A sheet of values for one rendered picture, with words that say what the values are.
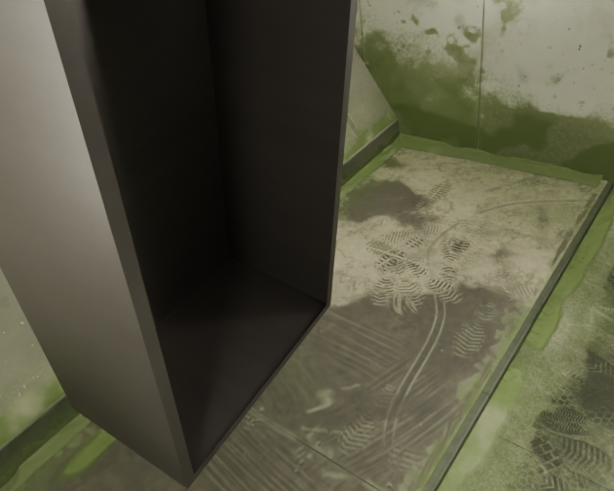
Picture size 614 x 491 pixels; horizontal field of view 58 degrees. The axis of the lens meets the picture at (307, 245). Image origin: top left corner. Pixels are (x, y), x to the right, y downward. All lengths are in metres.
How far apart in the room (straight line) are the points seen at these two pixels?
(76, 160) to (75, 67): 0.11
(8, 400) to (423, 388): 1.30
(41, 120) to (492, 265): 1.89
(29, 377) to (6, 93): 1.42
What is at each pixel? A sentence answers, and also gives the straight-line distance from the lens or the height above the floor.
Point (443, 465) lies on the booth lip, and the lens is 1.72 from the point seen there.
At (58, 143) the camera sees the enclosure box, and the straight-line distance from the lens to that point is 0.66.
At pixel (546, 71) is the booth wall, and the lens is 2.72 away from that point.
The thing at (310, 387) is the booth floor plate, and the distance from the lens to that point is 1.90.
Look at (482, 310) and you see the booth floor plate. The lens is 2.10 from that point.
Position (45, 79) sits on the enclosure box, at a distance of 0.61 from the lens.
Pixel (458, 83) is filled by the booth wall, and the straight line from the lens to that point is 2.89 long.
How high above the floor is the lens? 1.53
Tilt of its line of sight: 37 degrees down
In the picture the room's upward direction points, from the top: 11 degrees counter-clockwise
